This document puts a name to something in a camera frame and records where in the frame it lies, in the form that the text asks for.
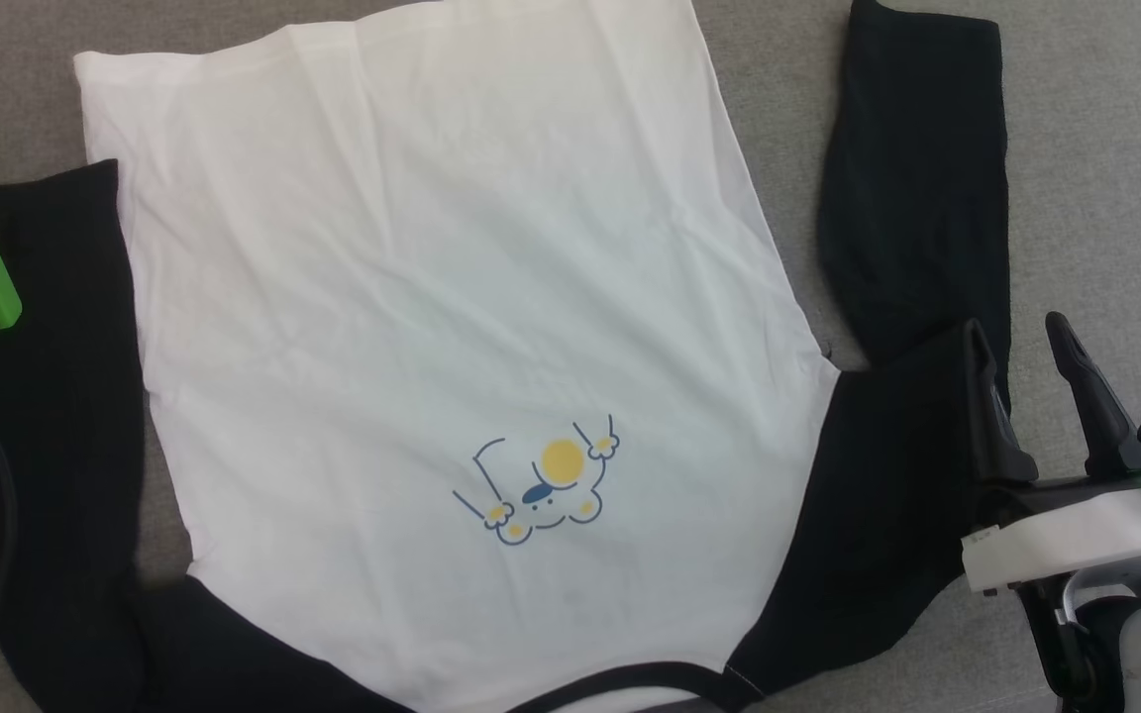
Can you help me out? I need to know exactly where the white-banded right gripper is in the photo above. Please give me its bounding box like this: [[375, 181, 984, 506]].
[[962, 312, 1141, 595]]

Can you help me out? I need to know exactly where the black and white t-shirt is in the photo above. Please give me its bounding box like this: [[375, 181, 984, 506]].
[[0, 0, 1013, 713]]

